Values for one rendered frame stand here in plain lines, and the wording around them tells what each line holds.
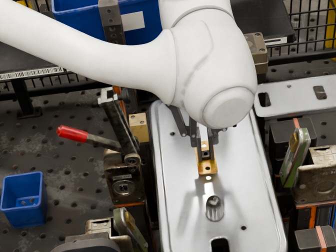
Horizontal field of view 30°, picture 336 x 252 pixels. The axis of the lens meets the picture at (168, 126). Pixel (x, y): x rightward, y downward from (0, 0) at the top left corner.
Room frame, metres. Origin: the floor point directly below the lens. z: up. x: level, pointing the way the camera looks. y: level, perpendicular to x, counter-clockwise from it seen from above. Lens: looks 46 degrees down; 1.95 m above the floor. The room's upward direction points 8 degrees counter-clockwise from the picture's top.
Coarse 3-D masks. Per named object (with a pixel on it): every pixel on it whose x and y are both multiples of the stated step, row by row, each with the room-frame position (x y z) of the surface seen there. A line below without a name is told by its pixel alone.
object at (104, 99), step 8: (104, 88) 0.82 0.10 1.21; (112, 88) 0.82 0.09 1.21; (104, 96) 0.80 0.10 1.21; (112, 96) 0.81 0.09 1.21; (120, 96) 0.80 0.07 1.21; (128, 96) 0.79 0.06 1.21; (96, 104) 0.80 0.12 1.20; (104, 104) 0.79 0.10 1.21; (112, 104) 0.79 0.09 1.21; (112, 112) 0.79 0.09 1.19; (120, 112) 0.81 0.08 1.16; (112, 120) 0.79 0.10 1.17; (120, 120) 0.79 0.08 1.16; (112, 128) 0.79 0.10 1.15; (120, 128) 0.79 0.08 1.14; (128, 128) 0.81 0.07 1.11; (120, 136) 0.79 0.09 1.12; (128, 136) 0.79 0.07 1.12; (120, 144) 0.79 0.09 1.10; (128, 144) 0.79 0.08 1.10; (136, 144) 0.81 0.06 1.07; (128, 152) 0.79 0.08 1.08; (136, 152) 0.79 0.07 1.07
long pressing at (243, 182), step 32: (160, 128) 0.91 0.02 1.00; (256, 128) 0.87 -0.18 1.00; (160, 160) 0.82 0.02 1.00; (192, 160) 0.81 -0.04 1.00; (224, 160) 0.80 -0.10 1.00; (256, 160) 0.79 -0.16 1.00; (160, 192) 0.74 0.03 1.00; (192, 192) 0.73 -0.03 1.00; (224, 192) 0.72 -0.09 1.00; (256, 192) 0.71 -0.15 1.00; (160, 224) 0.67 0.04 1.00; (192, 224) 0.66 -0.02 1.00; (224, 224) 0.65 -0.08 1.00; (256, 224) 0.64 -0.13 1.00
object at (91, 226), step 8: (112, 216) 0.65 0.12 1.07; (88, 224) 0.64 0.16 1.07; (96, 224) 0.64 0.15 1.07; (104, 224) 0.64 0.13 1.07; (112, 224) 0.65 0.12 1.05; (88, 232) 0.62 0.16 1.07; (96, 232) 0.62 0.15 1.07; (112, 232) 0.63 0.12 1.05; (112, 240) 0.60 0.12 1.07; (120, 240) 0.60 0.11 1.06; (128, 240) 0.60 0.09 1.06; (120, 248) 0.60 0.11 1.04; (128, 248) 0.60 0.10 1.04
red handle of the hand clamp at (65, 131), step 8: (64, 128) 0.80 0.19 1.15; (72, 128) 0.81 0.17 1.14; (64, 136) 0.80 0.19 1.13; (72, 136) 0.80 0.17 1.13; (80, 136) 0.80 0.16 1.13; (88, 136) 0.80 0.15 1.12; (96, 136) 0.81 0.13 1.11; (96, 144) 0.80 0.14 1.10; (104, 144) 0.80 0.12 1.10; (112, 144) 0.80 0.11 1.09
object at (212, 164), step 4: (204, 148) 0.82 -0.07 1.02; (208, 148) 0.82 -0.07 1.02; (196, 152) 0.82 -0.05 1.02; (204, 152) 0.81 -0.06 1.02; (208, 152) 0.80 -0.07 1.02; (196, 156) 0.81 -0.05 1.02; (204, 156) 0.80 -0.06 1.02; (208, 156) 0.79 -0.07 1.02; (196, 160) 0.80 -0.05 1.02; (204, 160) 0.79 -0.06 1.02; (208, 160) 0.79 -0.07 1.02; (212, 160) 0.79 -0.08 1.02; (200, 164) 0.78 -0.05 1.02; (204, 164) 0.78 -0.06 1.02; (208, 164) 0.78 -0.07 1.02; (212, 164) 0.78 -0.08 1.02; (216, 164) 0.78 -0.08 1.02; (200, 168) 0.77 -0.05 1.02; (204, 168) 0.77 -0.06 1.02; (212, 168) 0.77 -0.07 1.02; (216, 168) 0.77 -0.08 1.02; (200, 172) 0.76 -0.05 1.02; (204, 172) 0.76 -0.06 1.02; (208, 172) 0.76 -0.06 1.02; (212, 172) 0.76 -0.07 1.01
